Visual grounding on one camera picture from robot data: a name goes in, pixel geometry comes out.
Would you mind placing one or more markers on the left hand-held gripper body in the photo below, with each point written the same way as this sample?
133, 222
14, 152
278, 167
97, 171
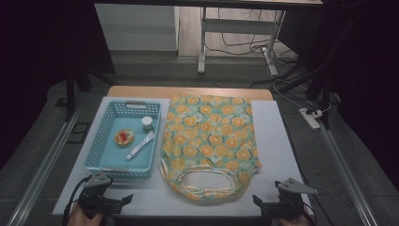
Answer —
95, 194

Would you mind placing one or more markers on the white cabinet panel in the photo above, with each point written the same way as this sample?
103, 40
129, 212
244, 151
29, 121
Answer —
138, 28

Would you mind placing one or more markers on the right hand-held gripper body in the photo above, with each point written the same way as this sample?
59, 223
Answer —
288, 202

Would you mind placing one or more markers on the orange floral cloth bag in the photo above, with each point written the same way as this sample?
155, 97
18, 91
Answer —
207, 141

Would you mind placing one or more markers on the blue plastic basket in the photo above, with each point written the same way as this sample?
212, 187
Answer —
125, 147

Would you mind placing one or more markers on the white table mat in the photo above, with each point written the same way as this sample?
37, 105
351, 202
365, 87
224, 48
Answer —
276, 141

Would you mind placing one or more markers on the small white-lidded jar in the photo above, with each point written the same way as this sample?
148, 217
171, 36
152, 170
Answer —
147, 123

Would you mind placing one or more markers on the white desk frame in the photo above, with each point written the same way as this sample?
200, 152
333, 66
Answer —
238, 26

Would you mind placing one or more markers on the aluminium floor rail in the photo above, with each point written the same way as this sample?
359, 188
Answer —
348, 179
44, 163

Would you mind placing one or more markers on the person's left hand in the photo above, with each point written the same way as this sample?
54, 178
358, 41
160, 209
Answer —
80, 219

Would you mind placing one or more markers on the person's right hand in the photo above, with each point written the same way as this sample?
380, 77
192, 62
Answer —
295, 222

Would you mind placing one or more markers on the white tube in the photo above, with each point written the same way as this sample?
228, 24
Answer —
141, 146

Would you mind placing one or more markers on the black metal stand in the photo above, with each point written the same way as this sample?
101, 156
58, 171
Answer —
324, 100
70, 94

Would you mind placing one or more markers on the white power strip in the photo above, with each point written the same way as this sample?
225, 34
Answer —
310, 118

